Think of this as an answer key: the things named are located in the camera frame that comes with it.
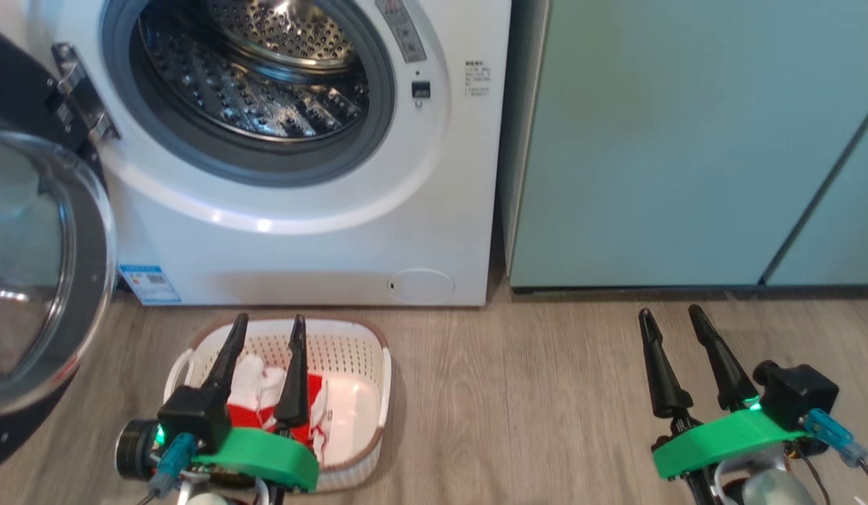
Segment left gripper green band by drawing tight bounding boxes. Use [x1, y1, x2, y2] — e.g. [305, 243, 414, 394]
[194, 314, 320, 492]

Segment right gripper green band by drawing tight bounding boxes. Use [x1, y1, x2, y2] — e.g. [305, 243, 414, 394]
[639, 304, 808, 481]

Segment round dark glass washer door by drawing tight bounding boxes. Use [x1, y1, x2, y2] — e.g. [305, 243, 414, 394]
[0, 25, 119, 474]

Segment white front-load washing machine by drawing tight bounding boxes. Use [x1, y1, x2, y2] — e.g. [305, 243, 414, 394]
[27, 0, 512, 307]

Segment perforated steel washing machine drum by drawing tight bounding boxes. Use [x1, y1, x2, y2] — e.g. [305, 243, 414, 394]
[129, 0, 372, 144]

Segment white perforated laundry basket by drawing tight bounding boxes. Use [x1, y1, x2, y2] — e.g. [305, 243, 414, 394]
[164, 317, 393, 492]

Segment blue energy label sticker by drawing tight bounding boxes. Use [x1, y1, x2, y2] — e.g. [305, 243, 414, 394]
[118, 264, 182, 305]

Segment round white filter cover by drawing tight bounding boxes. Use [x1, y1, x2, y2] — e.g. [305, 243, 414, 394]
[387, 268, 455, 305]

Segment teal cabinet right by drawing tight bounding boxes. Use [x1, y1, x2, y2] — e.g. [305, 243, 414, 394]
[501, 0, 868, 288]

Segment grey warning label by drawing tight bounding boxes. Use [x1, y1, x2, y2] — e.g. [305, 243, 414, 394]
[374, 0, 428, 64]

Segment blue left cable connector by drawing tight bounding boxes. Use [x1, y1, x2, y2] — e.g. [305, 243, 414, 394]
[150, 433, 198, 499]

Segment blue cable connector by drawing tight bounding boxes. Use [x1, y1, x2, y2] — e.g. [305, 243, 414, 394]
[150, 433, 198, 499]
[802, 409, 867, 467]

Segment blue right cable connector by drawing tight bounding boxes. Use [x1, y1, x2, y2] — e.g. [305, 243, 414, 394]
[802, 409, 867, 467]

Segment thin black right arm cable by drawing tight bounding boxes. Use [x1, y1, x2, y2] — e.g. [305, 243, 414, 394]
[792, 442, 868, 505]

